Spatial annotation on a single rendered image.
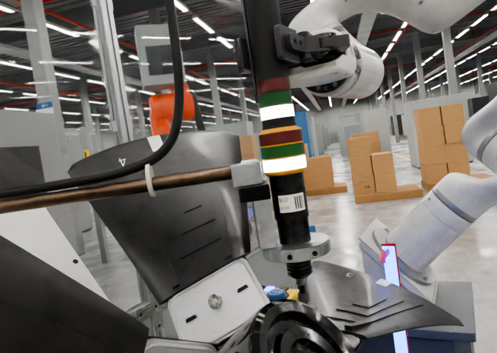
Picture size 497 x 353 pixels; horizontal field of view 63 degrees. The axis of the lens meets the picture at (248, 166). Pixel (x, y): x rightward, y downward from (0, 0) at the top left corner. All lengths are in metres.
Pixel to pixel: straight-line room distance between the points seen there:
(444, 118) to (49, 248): 8.22
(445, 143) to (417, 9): 8.02
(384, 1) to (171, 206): 0.43
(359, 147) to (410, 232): 6.91
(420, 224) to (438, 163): 7.54
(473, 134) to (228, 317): 0.81
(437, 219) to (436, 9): 0.56
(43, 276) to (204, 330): 0.17
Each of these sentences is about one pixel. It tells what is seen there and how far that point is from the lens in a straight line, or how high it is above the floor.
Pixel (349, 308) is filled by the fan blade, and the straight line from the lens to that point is 0.54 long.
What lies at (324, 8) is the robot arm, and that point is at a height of 1.58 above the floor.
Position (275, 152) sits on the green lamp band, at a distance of 0.39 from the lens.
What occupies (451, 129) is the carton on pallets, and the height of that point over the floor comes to 1.13.
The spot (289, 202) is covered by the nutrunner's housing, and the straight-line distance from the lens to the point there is 0.40.
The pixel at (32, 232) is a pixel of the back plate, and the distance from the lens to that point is 0.68.
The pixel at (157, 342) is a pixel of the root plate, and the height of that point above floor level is 1.27.
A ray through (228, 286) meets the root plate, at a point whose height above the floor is 1.27.
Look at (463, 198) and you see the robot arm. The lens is 1.06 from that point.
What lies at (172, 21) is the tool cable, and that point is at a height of 1.53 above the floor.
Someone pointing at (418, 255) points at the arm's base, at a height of 1.07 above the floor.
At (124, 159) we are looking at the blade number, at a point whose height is 1.40.
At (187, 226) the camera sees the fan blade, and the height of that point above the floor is 1.32.
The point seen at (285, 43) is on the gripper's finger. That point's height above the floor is 1.49.
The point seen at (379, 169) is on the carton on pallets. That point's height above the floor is 0.59.
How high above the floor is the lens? 1.40
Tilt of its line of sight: 3 degrees down
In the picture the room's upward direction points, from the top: 8 degrees counter-clockwise
